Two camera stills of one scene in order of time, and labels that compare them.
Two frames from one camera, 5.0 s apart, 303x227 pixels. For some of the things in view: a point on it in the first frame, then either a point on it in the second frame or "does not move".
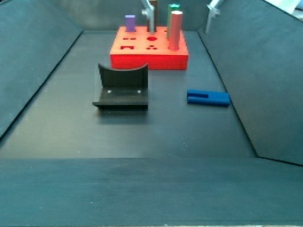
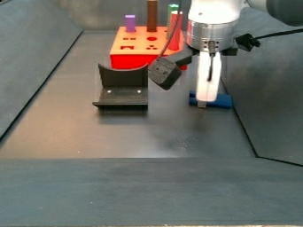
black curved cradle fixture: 125,88 does not move
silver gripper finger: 150,11 → 202,104
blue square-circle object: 211,97 does not move
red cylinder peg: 175,30 does not move
